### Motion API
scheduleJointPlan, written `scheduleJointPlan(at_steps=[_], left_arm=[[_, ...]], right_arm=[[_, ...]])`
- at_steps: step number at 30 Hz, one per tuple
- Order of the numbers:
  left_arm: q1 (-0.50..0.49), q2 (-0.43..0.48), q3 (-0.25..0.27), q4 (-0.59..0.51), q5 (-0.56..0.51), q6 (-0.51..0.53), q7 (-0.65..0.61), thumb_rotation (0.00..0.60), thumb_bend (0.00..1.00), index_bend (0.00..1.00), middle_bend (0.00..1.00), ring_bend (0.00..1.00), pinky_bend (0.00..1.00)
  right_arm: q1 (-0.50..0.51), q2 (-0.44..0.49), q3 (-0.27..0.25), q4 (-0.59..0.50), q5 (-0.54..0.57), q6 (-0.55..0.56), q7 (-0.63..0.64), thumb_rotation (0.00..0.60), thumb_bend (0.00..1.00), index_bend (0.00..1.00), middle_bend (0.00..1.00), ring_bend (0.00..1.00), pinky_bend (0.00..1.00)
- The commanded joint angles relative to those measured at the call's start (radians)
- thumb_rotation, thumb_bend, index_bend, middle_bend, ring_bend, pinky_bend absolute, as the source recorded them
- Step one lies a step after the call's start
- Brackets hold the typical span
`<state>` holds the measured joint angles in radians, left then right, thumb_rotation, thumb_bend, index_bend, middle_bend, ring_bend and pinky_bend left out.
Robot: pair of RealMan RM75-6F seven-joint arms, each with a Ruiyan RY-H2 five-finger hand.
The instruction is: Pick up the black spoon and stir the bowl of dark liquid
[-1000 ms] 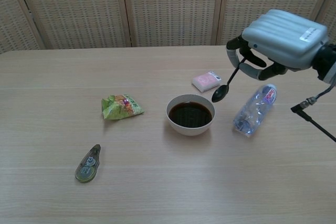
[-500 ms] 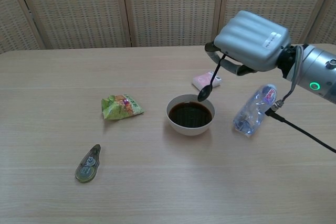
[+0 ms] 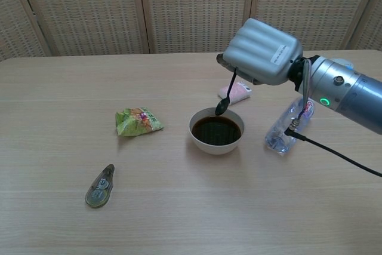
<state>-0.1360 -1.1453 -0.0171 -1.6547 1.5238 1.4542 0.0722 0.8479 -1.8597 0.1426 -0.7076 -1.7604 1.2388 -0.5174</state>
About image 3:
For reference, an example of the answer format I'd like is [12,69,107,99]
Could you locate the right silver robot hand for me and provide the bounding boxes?
[217,18,304,86]

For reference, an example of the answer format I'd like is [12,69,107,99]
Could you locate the white bowl of dark liquid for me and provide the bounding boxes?
[188,107,245,156]

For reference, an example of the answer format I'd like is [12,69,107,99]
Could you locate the pink tissue pack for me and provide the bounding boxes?
[218,80,252,106]

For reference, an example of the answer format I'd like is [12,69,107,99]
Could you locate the green crumpled snack packet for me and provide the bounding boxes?
[115,106,165,138]

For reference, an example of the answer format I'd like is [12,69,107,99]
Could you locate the woven bamboo folding screen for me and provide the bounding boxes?
[0,0,382,62]

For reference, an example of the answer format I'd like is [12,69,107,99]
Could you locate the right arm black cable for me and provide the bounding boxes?
[285,59,382,177]

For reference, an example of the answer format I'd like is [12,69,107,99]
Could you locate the black plastic spoon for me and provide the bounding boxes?
[214,68,238,116]

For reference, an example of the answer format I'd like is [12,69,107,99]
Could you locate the clear plastic water bottle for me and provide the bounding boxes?
[264,97,316,155]

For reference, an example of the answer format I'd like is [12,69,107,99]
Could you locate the green correction tape dispenser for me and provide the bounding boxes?
[84,164,116,209]

